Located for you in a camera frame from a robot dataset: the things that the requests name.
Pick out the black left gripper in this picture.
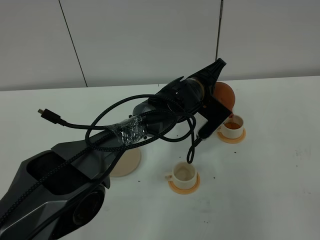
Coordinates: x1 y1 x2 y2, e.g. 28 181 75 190
156 58 226 115

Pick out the brown clay teapot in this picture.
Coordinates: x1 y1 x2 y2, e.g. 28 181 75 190
213 82 236 118

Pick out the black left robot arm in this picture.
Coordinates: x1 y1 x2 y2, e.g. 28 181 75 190
0 58 231 240

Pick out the beige round teapot saucer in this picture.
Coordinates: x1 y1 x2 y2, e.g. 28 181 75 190
110 148 142 177

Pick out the white teacup far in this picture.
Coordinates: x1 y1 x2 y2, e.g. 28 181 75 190
217 114 244 140

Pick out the white teacup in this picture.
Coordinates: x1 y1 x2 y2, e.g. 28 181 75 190
217 114 244 140
164 162 198 190

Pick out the orange coaster far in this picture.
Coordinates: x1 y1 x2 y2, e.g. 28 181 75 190
217 128 246 144

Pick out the orange coaster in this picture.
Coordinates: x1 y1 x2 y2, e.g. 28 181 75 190
217 128 246 144
168 173 201 195

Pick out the white teacup near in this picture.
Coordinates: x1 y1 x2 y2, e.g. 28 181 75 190
164 162 198 190

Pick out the orange coaster near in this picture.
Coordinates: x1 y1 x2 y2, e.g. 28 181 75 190
168 173 201 195

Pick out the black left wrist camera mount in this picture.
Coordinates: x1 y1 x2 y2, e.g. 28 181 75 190
197 95 232 140

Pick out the black braided cable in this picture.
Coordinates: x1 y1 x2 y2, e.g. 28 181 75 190
0 93 203 226

